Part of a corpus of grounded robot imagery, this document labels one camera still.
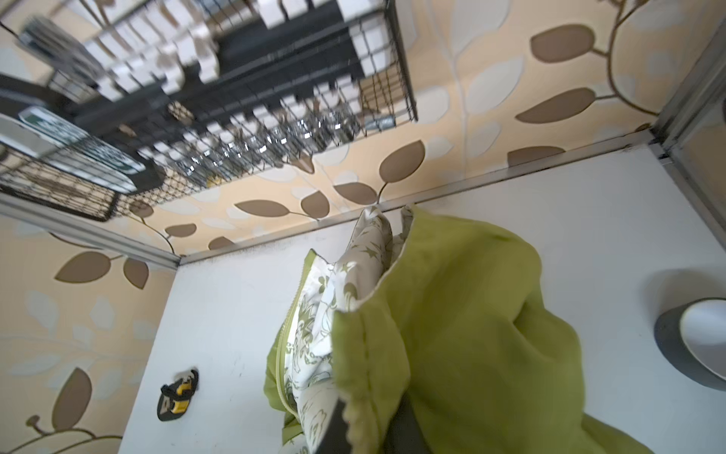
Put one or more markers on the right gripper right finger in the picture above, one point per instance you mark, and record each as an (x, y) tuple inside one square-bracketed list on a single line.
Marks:
[(404, 435)]

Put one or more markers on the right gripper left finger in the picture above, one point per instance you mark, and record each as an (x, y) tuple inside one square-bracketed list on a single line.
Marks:
[(335, 439)]

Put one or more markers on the green jacket with patterned lining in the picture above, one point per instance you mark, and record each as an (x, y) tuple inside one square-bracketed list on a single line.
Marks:
[(449, 312)]

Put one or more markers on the black yellow tape measure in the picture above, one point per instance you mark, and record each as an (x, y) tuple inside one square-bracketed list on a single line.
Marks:
[(175, 398)]

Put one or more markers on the grey tape roll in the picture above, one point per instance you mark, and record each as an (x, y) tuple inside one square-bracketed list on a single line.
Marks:
[(692, 339)]

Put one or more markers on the black socket set rail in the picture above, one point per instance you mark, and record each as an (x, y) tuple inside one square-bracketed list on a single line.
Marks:
[(215, 68)]

